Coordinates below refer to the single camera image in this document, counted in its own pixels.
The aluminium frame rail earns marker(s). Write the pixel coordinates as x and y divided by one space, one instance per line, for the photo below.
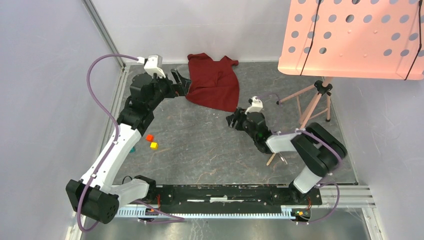
100 26

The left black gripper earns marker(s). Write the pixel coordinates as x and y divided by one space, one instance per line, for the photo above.
175 90

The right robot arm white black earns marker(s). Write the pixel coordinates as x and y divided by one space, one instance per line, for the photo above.
320 151

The red small cube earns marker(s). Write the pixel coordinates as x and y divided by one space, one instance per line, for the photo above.
150 138

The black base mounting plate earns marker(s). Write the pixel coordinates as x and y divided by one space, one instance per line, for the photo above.
229 198

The pink perforated stand tray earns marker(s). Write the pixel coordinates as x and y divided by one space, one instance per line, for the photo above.
371 39

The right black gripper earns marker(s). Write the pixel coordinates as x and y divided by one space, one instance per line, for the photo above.
240 113

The yellow small cube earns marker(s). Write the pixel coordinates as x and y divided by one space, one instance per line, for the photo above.
154 145

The wooden handled spoon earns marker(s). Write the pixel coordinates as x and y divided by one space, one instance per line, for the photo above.
270 159

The white slotted cable duct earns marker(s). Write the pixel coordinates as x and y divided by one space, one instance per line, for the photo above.
142 212

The dark red cloth napkin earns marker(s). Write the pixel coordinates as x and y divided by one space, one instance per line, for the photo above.
214 84

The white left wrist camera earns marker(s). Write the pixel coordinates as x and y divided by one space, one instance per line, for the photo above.
153 66

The pink tripod stand legs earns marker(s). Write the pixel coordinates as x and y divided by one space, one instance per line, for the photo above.
323 89

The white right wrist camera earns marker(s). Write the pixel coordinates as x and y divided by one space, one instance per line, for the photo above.
256 105

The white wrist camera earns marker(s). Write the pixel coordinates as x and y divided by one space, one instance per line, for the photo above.
256 105
153 66

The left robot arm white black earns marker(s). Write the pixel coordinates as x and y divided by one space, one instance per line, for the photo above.
94 194

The metal fork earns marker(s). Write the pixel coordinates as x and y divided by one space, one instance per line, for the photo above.
282 158

